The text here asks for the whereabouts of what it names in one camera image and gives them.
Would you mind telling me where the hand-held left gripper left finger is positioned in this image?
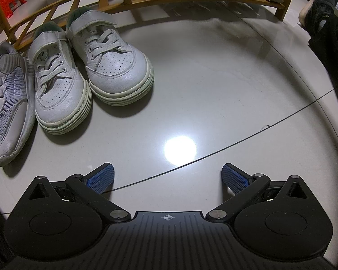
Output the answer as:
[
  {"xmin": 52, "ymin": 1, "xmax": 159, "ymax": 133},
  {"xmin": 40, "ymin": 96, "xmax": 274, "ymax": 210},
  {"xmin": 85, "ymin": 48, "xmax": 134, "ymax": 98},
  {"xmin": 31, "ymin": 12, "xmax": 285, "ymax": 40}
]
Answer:
[{"xmin": 27, "ymin": 162, "xmax": 132, "ymax": 223}]

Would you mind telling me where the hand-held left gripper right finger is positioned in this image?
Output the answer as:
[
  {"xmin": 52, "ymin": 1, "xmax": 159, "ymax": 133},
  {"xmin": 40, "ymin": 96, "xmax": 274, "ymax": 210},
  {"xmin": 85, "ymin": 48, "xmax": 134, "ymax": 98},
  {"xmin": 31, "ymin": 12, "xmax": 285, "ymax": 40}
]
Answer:
[{"xmin": 206, "ymin": 162, "xmax": 311, "ymax": 223}]

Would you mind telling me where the white green-lined sneaker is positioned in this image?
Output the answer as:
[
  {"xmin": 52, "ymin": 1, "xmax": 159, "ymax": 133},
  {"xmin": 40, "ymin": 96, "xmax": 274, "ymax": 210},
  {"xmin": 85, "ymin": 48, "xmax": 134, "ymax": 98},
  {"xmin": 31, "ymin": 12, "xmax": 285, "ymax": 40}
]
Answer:
[
  {"xmin": 27, "ymin": 24, "xmax": 93, "ymax": 135},
  {"xmin": 65, "ymin": 6, "xmax": 155, "ymax": 107}
]

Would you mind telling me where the purple dial sneaker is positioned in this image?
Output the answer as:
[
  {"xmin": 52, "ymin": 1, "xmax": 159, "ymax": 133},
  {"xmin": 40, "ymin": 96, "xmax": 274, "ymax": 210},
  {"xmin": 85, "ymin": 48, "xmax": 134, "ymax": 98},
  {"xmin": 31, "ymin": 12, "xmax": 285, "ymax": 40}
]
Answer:
[{"xmin": 0, "ymin": 43, "xmax": 36, "ymax": 167}]

